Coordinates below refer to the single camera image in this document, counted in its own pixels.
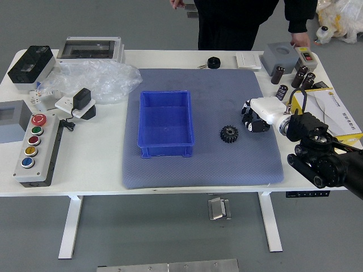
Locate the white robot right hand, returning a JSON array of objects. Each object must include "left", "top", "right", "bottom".
[{"left": 241, "top": 96, "right": 290, "bottom": 134}]

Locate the white terminal connector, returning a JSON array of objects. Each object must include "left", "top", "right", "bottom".
[{"left": 29, "top": 88, "right": 62, "bottom": 105}]

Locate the black power adapter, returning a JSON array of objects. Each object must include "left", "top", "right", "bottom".
[{"left": 73, "top": 87, "right": 92, "bottom": 110}]

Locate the grey block with round recess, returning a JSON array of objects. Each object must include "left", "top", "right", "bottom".
[{"left": 261, "top": 41, "right": 300, "bottom": 77}]

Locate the small black module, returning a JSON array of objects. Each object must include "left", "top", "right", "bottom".
[{"left": 313, "top": 81, "right": 332, "bottom": 92}]

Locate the clear plastic bag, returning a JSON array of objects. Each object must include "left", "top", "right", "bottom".
[{"left": 36, "top": 58, "right": 143, "bottom": 105}]

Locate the big black gear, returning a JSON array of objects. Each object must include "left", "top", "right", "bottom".
[{"left": 220, "top": 125, "right": 240, "bottom": 144}]

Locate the blue plastic box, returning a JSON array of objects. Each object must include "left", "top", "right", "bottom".
[{"left": 137, "top": 90, "right": 196, "bottom": 159}]

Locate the clear-lid distribution box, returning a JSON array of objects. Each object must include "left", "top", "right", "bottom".
[{"left": 56, "top": 36, "right": 126, "bottom": 63}]

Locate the person's left hand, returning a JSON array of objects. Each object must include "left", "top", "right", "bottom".
[{"left": 289, "top": 32, "right": 311, "bottom": 49}]

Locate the black table control panel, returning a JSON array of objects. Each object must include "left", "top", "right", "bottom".
[{"left": 285, "top": 190, "right": 331, "bottom": 198}]

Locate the black-lid grey enclosure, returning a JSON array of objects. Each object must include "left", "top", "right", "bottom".
[{"left": 7, "top": 45, "right": 57, "bottom": 91}]

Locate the person's torso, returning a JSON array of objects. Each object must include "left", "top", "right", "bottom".
[{"left": 193, "top": 0, "right": 318, "bottom": 52}]

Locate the white power socket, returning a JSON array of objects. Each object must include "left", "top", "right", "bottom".
[{"left": 54, "top": 95, "right": 97, "bottom": 122}]

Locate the metal bracket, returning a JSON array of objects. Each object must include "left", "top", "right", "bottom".
[{"left": 208, "top": 197, "right": 233, "bottom": 222}]

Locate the black adapter cord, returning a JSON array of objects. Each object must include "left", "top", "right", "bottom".
[{"left": 60, "top": 107, "right": 77, "bottom": 132}]

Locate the white yellow plastic bag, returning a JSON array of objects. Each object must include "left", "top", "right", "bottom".
[{"left": 316, "top": 0, "right": 363, "bottom": 44}]

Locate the white wall switch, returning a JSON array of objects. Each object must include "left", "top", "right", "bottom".
[{"left": 235, "top": 52, "right": 262, "bottom": 70}]

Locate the white table leg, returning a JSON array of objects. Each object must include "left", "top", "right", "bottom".
[
  {"left": 58, "top": 195, "right": 83, "bottom": 260},
  {"left": 258, "top": 192, "right": 284, "bottom": 253}
]

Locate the yellow white cardboard box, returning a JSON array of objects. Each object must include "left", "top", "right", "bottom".
[{"left": 288, "top": 87, "right": 363, "bottom": 148}]

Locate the grey red-black switch box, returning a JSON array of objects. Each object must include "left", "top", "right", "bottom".
[{"left": 294, "top": 46, "right": 318, "bottom": 71}]

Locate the dark brown capacitor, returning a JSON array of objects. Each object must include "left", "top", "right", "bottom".
[
  {"left": 292, "top": 65, "right": 309, "bottom": 88},
  {"left": 271, "top": 65, "right": 285, "bottom": 85},
  {"left": 276, "top": 84, "right": 289, "bottom": 102},
  {"left": 299, "top": 72, "right": 316, "bottom": 91}
]

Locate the grey five-button control box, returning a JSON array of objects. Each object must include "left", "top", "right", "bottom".
[{"left": 12, "top": 113, "right": 64, "bottom": 188}]

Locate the grey-blue mat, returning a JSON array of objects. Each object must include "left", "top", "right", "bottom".
[{"left": 121, "top": 68, "right": 285, "bottom": 190}]

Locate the grey metal plate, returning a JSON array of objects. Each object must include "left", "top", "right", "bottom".
[{"left": 96, "top": 258, "right": 239, "bottom": 272}]

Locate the grey box with window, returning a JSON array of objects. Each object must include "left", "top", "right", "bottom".
[{"left": 0, "top": 100, "right": 32, "bottom": 145}]

